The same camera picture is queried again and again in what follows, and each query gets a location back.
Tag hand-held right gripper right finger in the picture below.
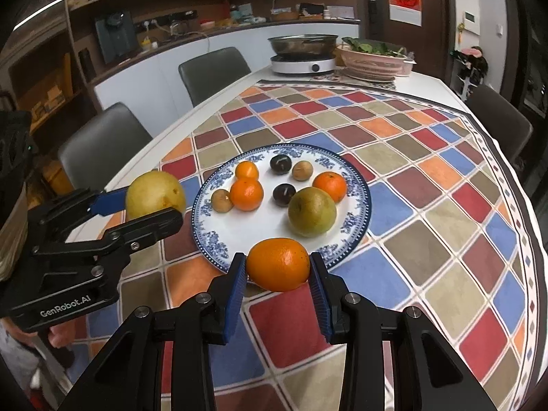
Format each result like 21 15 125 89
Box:
309 252 499 411

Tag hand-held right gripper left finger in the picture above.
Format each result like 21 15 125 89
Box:
58 253 248 411

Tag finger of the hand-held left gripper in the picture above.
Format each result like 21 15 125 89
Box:
32 206 185 266
28 186 131 240

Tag large yellow pear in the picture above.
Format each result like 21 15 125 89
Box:
125 170 187 223

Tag large orange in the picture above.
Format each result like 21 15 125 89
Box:
245 237 311 293

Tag blue rimmed white plate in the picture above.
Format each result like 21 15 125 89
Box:
191 142 372 274

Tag green apple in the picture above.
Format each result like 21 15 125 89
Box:
287 187 337 238

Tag dark purple plum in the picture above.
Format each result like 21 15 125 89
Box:
270 154 292 175
273 183 297 208

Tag small orange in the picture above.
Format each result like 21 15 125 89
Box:
235 161 260 180

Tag person's left hand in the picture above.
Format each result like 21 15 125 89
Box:
46 320 77 352

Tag grey dining chair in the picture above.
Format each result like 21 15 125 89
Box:
178 47 252 108
58 102 153 193
464 83 534 165

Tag medium orange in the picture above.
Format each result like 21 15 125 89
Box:
229 177 264 212
312 171 347 204

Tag colourful checked tablecloth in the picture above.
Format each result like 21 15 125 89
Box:
83 86 540 411

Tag white sideboard cabinet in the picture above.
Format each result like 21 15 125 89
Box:
92 19 362 114

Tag black coffee machine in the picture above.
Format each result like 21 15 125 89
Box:
94 11 140 65

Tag white induction cooker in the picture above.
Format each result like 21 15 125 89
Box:
270 53 338 75

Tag pink plastic basket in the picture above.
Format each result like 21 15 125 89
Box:
335 45 416 81

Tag steel pot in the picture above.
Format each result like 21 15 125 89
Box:
267 34 339 57

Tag green leafy vegetables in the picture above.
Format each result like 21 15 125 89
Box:
341 36 407 57

